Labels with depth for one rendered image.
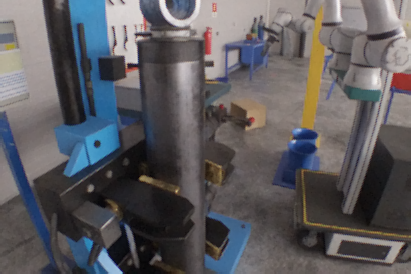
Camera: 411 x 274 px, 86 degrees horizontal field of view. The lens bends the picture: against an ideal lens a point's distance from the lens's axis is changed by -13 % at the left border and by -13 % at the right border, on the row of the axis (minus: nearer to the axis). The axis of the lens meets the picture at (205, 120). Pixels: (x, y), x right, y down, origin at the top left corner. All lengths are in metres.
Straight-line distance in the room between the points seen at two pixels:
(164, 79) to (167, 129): 0.16
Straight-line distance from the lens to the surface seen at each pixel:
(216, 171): 0.99
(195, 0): 0.80
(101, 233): 0.79
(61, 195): 0.82
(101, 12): 1.12
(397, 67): 1.24
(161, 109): 0.76
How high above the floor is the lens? 1.53
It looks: 23 degrees down
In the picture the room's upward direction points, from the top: straight up
